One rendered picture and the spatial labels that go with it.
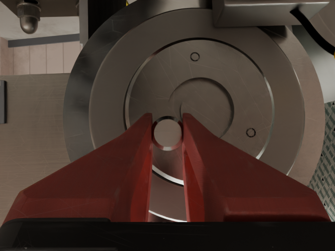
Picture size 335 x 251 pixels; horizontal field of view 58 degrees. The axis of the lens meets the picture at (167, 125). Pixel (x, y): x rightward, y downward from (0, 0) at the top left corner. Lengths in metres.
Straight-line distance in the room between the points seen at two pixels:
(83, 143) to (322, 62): 0.15
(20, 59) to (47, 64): 0.33
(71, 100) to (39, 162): 0.36
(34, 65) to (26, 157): 3.22
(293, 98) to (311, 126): 0.02
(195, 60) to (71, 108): 0.07
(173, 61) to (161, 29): 0.02
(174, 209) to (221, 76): 0.07
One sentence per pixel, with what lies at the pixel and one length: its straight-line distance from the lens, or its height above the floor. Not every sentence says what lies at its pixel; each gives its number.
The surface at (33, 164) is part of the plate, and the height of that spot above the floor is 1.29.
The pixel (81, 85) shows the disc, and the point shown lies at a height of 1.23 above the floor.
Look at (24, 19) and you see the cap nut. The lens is 0.56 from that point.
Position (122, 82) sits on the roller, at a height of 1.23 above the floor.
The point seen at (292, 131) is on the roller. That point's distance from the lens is 0.17.
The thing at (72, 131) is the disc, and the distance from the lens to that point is 0.17.
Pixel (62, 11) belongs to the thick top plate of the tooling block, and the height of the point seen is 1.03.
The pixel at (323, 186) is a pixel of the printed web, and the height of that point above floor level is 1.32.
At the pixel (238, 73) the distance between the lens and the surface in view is 0.16.
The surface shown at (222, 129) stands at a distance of 0.16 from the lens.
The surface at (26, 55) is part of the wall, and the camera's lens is 3.82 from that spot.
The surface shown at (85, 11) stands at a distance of 0.19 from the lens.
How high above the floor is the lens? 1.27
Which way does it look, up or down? 4 degrees down
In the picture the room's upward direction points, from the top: 178 degrees clockwise
